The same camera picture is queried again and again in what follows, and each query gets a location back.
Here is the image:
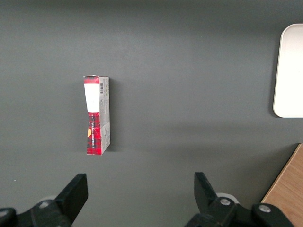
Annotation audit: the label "wooden two-drawer cabinet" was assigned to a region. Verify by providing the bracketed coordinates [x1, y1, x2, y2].
[260, 143, 303, 227]

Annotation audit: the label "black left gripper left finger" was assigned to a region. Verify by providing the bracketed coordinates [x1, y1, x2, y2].
[0, 173, 89, 227]

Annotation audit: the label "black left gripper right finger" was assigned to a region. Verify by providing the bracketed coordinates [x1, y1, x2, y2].
[184, 172, 296, 227]

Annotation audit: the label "red plaid cardboard box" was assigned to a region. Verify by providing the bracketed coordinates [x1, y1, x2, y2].
[82, 75, 112, 157]

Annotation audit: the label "cream rectangular tray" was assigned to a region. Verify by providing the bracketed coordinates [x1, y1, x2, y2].
[272, 23, 303, 118]

